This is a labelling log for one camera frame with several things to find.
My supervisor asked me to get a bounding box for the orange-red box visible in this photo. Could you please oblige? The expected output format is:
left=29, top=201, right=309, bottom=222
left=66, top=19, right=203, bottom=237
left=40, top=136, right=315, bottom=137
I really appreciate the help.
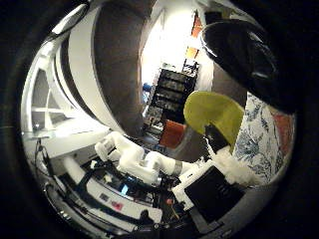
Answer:
left=159, top=119, right=187, bottom=149

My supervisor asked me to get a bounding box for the yellow-green chair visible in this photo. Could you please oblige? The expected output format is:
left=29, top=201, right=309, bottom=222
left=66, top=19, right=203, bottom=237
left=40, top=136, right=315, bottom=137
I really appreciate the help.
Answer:
left=182, top=91, right=245, bottom=147

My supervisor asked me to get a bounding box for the tall orange wall panel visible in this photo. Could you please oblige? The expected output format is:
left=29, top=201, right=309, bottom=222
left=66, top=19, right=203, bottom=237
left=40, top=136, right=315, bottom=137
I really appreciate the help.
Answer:
left=190, top=15, right=204, bottom=38

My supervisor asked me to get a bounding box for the black shelf rack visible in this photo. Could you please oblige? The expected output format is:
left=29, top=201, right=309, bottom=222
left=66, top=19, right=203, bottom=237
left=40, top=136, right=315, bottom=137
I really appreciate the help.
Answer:
left=144, top=62, right=201, bottom=134

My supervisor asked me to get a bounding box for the white window frame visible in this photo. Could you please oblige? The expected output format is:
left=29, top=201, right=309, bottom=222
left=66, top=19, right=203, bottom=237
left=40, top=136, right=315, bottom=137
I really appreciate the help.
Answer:
left=21, top=65, right=86, bottom=134

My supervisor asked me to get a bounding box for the small orange wall panel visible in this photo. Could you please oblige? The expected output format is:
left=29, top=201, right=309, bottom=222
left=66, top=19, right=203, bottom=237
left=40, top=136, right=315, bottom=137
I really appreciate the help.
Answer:
left=184, top=46, right=200, bottom=61

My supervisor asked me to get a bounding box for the blue floral white tablecloth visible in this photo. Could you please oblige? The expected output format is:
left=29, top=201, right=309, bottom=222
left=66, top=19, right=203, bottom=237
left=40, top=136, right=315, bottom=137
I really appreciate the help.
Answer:
left=232, top=92, right=291, bottom=185

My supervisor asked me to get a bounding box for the Goo Gone spray bottle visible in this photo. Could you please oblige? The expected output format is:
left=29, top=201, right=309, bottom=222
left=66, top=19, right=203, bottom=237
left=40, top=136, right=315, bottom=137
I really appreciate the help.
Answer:
left=200, top=18, right=298, bottom=159

